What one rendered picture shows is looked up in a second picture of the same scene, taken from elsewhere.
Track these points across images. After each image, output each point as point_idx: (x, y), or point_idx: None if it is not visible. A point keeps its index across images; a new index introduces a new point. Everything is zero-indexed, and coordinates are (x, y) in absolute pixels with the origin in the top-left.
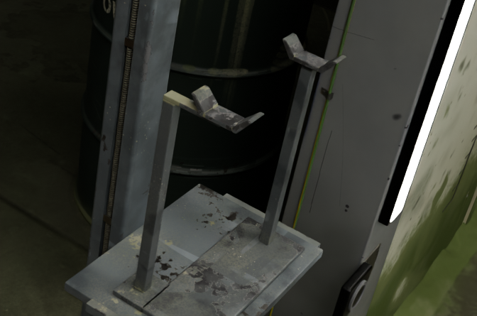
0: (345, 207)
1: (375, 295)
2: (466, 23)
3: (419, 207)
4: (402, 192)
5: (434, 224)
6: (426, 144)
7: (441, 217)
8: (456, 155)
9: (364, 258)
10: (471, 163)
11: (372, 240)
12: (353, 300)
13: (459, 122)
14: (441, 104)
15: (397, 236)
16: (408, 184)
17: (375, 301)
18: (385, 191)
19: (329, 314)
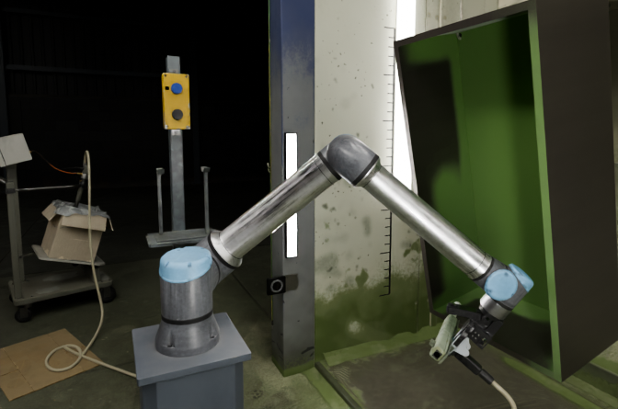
0: (278, 254)
1: (317, 310)
2: None
3: (337, 275)
4: (288, 244)
5: (372, 300)
6: (314, 235)
7: (382, 301)
8: (366, 261)
9: (283, 273)
10: (400, 279)
11: (286, 266)
12: (271, 285)
13: (351, 240)
14: (316, 219)
15: (318, 280)
16: (293, 243)
17: (320, 314)
18: (282, 243)
19: (280, 302)
